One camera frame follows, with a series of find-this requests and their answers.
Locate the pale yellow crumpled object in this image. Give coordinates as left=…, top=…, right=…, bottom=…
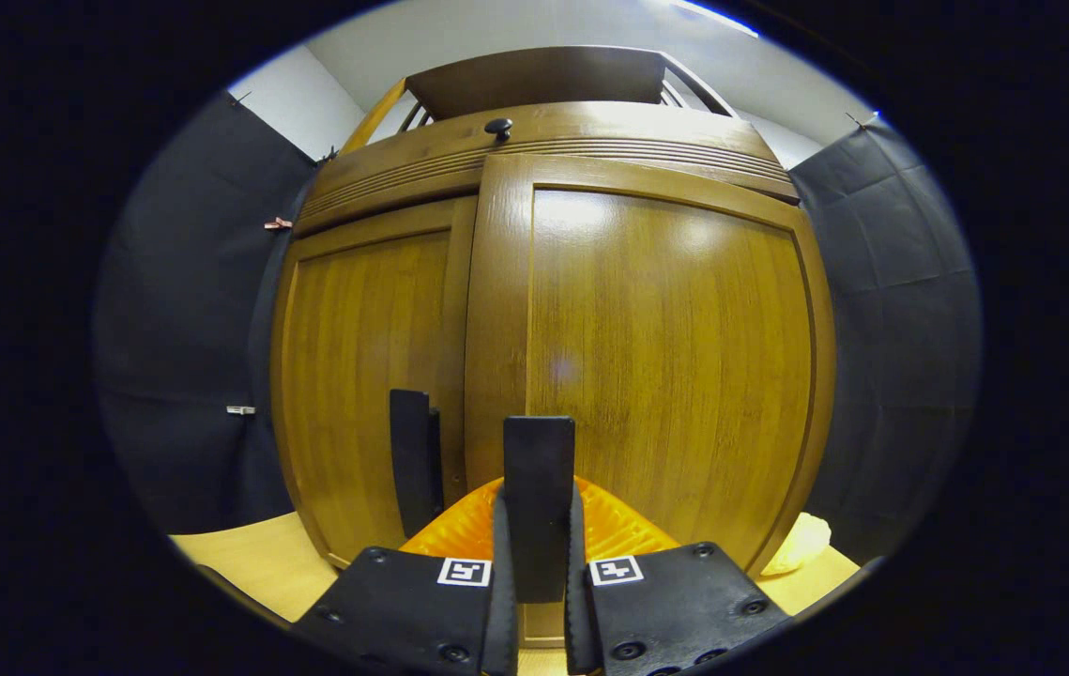
left=762, top=512, right=832, bottom=576

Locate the black door handle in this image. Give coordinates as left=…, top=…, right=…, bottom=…
left=503, top=416, right=576, bottom=604
left=389, top=389, right=444, bottom=538

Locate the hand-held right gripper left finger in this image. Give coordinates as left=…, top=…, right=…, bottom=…
left=293, top=477, right=519, bottom=676

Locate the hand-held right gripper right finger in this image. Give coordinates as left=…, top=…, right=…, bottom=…
left=564, top=475, right=791, bottom=676

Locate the wooden double-door shoe cabinet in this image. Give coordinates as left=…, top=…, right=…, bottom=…
left=269, top=45, right=837, bottom=651

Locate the black backdrop cloth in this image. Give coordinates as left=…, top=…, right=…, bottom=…
left=789, top=117, right=982, bottom=564
left=93, top=89, right=321, bottom=536

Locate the wooden cabinet door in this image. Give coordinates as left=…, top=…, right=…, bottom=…
left=269, top=195, right=479, bottom=569
left=464, top=153, right=837, bottom=651

